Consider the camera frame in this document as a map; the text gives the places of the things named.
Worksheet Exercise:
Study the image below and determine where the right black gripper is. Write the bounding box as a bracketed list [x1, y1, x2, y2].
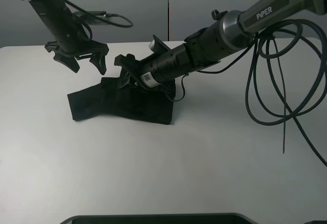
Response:
[114, 43, 193, 91]

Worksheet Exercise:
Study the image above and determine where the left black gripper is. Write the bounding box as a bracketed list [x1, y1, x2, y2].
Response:
[44, 40, 109, 75]

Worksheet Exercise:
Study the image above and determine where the black printed t-shirt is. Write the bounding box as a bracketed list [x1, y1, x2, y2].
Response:
[67, 78, 173, 125]

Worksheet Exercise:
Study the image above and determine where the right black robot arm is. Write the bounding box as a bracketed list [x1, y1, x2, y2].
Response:
[114, 0, 326, 91]

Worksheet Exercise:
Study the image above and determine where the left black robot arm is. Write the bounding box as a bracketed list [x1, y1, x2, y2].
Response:
[23, 0, 109, 75]

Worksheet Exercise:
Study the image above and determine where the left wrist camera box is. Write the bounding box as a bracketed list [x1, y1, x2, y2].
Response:
[73, 11, 106, 26]

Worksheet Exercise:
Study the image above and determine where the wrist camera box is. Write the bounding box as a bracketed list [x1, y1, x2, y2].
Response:
[149, 35, 171, 55]
[73, 11, 106, 26]

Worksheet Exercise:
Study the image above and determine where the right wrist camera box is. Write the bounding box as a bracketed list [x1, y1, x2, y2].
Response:
[149, 35, 171, 55]

